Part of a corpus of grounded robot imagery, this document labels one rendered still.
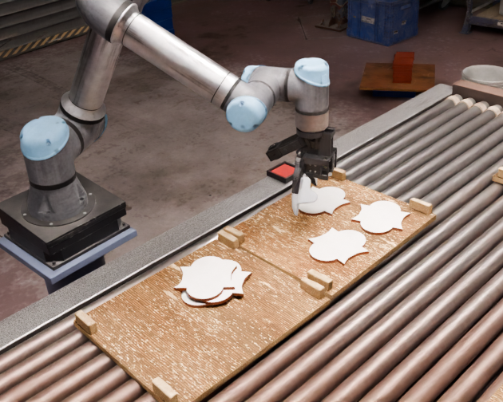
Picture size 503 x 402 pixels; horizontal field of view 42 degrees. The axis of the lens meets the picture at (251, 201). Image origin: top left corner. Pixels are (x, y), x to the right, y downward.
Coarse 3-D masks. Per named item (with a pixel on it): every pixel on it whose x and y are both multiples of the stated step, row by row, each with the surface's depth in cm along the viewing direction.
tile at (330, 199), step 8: (320, 192) 171; (328, 192) 171; (336, 192) 171; (344, 192) 171; (320, 200) 168; (328, 200) 168; (336, 200) 168; (344, 200) 167; (304, 208) 165; (312, 208) 165; (320, 208) 165; (328, 208) 165; (336, 208) 165
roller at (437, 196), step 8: (488, 152) 190; (496, 152) 190; (480, 160) 186; (488, 160) 187; (496, 160) 189; (464, 168) 183; (472, 168) 182; (480, 168) 184; (456, 176) 179; (464, 176) 179; (472, 176) 181; (448, 184) 176; (456, 184) 177; (464, 184) 179; (432, 192) 173; (440, 192) 173; (448, 192) 174; (424, 200) 170; (432, 200) 170; (440, 200) 172; (432, 208) 170; (136, 400) 118; (144, 400) 118; (152, 400) 118
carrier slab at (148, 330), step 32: (192, 256) 152; (224, 256) 151; (160, 288) 143; (256, 288) 141; (288, 288) 140; (96, 320) 135; (128, 320) 134; (160, 320) 134; (192, 320) 133; (224, 320) 132; (256, 320) 132; (288, 320) 131; (128, 352) 126; (160, 352) 126; (192, 352) 125; (224, 352) 125; (256, 352) 124; (192, 384) 118
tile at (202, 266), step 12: (192, 264) 145; (204, 264) 145; (216, 264) 145; (192, 276) 141; (204, 276) 141; (216, 276) 141; (228, 276) 141; (180, 288) 138; (192, 288) 138; (204, 288) 138; (216, 288) 137; (228, 288) 138; (204, 300) 135
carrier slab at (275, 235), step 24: (360, 192) 172; (264, 216) 165; (288, 216) 164; (312, 216) 163; (336, 216) 163; (432, 216) 160; (264, 240) 156; (288, 240) 155; (384, 240) 153; (408, 240) 154; (288, 264) 147; (312, 264) 147; (336, 264) 146; (360, 264) 146; (336, 288) 139
